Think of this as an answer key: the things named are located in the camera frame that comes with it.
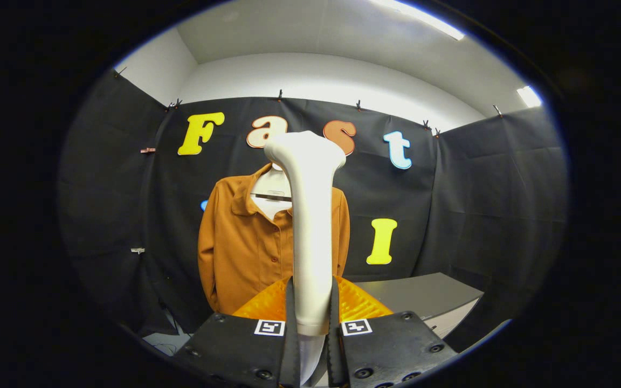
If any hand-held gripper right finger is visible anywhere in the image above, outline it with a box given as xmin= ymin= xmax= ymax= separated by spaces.
xmin=327 ymin=276 xmax=458 ymax=388

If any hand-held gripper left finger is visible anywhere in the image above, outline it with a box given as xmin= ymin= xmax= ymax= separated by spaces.
xmin=172 ymin=276 xmax=301 ymax=388

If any brown button-up shirt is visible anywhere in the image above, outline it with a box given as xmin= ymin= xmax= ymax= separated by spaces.
xmin=197 ymin=163 xmax=351 ymax=316

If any white garment steamer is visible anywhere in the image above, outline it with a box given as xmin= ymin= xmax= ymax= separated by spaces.
xmin=264 ymin=130 xmax=347 ymax=336

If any grey cabinet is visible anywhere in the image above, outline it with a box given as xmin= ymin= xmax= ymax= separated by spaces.
xmin=355 ymin=272 xmax=485 ymax=340

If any white mannequin torso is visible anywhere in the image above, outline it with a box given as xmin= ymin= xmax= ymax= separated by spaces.
xmin=250 ymin=164 xmax=293 ymax=221

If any black backdrop cloth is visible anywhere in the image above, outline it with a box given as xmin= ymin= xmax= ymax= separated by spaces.
xmin=57 ymin=69 xmax=568 ymax=345

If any ceiling light panel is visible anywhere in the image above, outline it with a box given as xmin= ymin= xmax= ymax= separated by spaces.
xmin=516 ymin=85 xmax=543 ymax=108
xmin=370 ymin=0 xmax=466 ymax=41

